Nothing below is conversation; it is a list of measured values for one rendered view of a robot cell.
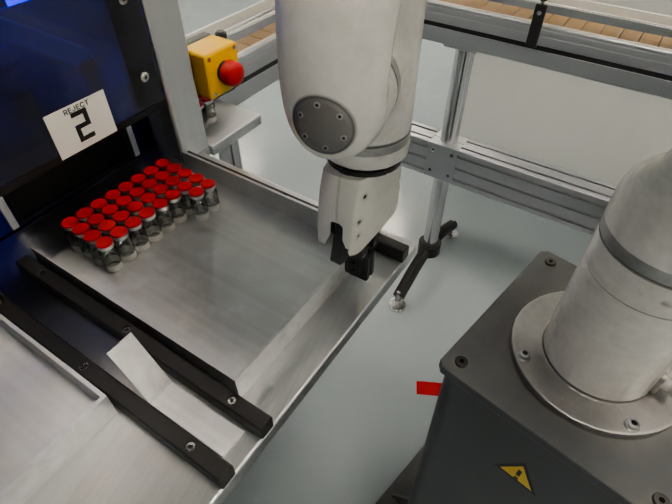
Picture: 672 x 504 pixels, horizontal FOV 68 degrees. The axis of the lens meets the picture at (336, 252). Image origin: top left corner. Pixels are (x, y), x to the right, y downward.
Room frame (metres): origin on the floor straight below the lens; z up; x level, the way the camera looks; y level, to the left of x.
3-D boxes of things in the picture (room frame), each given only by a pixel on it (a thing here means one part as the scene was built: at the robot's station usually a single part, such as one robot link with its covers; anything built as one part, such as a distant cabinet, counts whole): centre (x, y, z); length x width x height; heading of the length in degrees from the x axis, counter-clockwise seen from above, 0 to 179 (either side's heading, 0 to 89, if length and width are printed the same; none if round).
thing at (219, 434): (0.25, 0.16, 0.91); 0.14 x 0.03 x 0.06; 57
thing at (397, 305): (1.27, -0.33, 0.07); 0.50 x 0.08 x 0.14; 146
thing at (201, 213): (0.54, 0.19, 0.90); 0.02 x 0.02 x 0.05
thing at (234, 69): (0.76, 0.17, 0.99); 0.04 x 0.04 x 0.04; 56
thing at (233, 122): (0.82, 0.23, 0.87); 0.14 x 0.13 x 0.02; 56
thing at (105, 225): (0.52, 0.26, 0.90); 0.18 x 0.02 x 0.05; 146
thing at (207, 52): (0.78, 0.21, 1.00); 0.08 x 0.07 x 0.07; 56
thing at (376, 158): (0.42, -0.03, 1.09); 0.09 x 0.08 x 0.03; 146
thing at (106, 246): (0.51, 0.24, 0.90); 0.18 x 0.02 x 0.05; 146
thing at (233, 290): (0.46, 0.17, 0.90); 0.34 x 0.26 x 0.04; 56
